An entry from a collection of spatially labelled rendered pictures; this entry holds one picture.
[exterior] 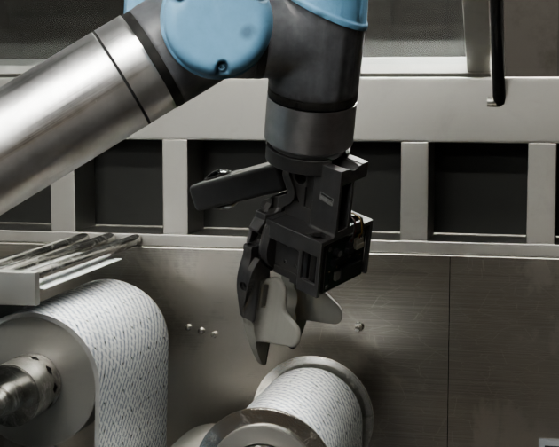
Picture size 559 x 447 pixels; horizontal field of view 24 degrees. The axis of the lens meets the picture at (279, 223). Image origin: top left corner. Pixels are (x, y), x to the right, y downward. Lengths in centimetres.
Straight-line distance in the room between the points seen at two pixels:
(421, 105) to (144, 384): 47
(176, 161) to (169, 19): 79
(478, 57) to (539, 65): 162
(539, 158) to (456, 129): 10
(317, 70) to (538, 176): 59
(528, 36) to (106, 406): 202
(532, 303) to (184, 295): 44
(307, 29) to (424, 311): 65
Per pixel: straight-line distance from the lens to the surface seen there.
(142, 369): 149
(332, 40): 102
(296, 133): 105
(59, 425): 139
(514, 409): 161
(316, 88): 103
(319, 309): 118
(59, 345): 137
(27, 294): 133
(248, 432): 131
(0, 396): 129
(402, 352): 161
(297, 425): 130
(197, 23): 86
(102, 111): 87
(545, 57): 318
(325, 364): 155
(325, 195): 107
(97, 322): 141
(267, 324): 114
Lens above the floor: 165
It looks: 6 degrees down
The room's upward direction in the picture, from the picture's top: straight up
